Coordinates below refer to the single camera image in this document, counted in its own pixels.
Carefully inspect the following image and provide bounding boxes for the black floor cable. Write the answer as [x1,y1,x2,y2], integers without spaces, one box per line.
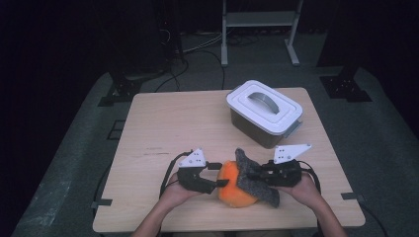
[189,48,226,91]
[153,58,191,93]
[359,200,388,237]

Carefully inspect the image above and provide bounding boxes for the white metal stand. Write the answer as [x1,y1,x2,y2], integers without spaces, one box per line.
[220,0,304,67]

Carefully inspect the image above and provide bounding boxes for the white box lid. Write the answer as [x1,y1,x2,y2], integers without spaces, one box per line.
[225,79,304,136]

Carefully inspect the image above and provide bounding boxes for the black stand base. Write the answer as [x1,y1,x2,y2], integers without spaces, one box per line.
[319,67,374,103]
[97,70,143,107]

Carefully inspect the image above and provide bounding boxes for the grey fluffy cloth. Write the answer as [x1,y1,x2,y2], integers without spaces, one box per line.
[234,147,281,208]

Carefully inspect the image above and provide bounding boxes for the black tape strip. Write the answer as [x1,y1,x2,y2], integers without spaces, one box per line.
[340,192,367,202]
[90,197,114,209]

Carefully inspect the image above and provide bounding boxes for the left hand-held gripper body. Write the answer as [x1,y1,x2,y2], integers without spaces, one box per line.
[177,147,216,195]

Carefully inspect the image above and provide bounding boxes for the left hand-held gripper cable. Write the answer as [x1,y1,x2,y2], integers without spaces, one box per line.
[159,150,194,198]

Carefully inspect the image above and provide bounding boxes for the brown transparent storage box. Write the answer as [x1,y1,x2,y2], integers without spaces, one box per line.
[229,108,303,150]

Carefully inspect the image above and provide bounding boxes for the person's right hand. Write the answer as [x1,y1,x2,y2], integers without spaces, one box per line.
[278,174,322,210]

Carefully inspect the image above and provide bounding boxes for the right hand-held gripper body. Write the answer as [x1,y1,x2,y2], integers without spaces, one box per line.
[263,143,312,188]

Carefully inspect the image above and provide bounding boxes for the white floor cable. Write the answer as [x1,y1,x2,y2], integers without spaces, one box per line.
[182,32,225,53]

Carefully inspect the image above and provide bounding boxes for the person's left hand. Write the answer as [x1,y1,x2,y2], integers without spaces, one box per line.
[160,174,203,210]

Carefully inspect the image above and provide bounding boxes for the orange plush toy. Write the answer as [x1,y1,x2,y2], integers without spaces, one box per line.
[216,160,260,209]

